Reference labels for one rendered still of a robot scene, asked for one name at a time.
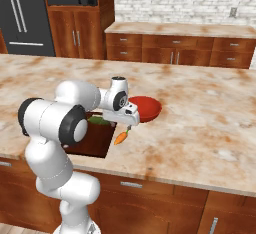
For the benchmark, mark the orange carrot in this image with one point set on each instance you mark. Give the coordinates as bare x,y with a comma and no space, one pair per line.
120,138

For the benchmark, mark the grey wall socket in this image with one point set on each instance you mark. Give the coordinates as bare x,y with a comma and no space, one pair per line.
233,12

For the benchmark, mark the tall brown wooden cupboard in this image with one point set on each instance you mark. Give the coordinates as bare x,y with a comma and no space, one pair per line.
83,33

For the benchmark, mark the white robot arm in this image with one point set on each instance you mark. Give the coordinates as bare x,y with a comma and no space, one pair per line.
50,121

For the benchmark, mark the brown wooden cupboard run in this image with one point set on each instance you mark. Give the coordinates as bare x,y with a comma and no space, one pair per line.
180,49

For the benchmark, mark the brown wooden cupboard door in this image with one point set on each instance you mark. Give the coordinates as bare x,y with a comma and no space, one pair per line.
23,204
140,219
230,216

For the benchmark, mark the green cucumber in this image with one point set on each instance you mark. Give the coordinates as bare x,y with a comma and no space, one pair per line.
98,120

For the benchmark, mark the black fridge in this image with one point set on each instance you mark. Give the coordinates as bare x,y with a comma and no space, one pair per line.
28,14

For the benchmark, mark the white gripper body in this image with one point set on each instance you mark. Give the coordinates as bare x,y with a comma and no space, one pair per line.
116,116

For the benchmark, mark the red bowl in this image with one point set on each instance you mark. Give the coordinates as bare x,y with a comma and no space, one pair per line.
148,108

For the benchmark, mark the brown wooden drawer front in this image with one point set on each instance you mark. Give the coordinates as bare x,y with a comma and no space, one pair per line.
160,188
16,169

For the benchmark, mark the dark brown square tray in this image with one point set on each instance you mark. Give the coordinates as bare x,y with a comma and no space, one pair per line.
96,141

